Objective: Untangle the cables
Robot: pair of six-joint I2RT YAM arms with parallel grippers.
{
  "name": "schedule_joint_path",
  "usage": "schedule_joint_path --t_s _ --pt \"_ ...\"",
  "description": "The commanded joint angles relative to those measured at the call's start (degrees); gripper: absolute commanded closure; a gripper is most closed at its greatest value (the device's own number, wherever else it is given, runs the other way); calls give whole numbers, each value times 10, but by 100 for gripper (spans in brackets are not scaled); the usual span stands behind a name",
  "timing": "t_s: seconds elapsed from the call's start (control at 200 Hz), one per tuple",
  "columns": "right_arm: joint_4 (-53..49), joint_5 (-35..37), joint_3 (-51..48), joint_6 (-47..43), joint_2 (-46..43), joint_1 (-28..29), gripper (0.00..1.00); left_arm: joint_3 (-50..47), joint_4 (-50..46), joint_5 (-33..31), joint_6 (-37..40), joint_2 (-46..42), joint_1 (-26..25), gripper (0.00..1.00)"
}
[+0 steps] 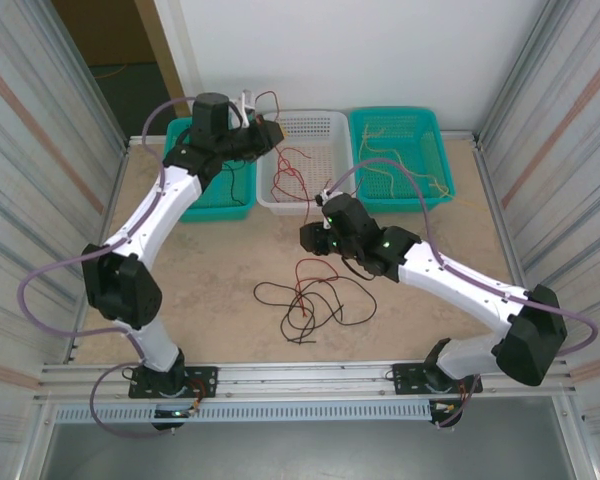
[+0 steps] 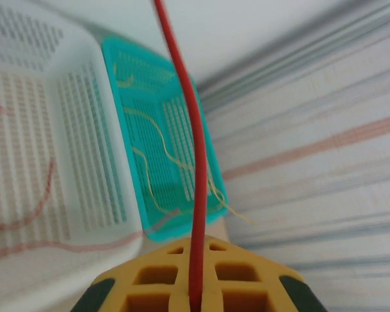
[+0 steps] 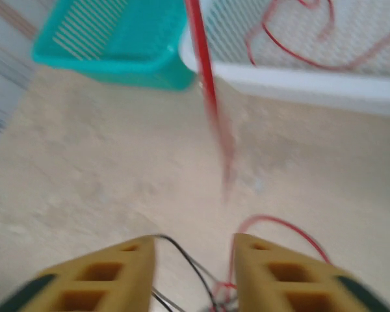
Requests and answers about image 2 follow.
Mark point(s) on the corrugated side panel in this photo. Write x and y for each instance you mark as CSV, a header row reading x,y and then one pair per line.
x,y
312,195

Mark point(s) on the white plastic basket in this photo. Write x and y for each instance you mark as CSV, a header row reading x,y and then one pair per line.
x,y
84,65

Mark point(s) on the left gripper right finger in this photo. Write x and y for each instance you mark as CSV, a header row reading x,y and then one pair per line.
x,y
234,256

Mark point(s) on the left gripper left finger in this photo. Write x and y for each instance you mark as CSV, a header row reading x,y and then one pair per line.
x,y
156,256

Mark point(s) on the teal plastic basket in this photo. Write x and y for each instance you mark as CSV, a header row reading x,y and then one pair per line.
x,y
169,232

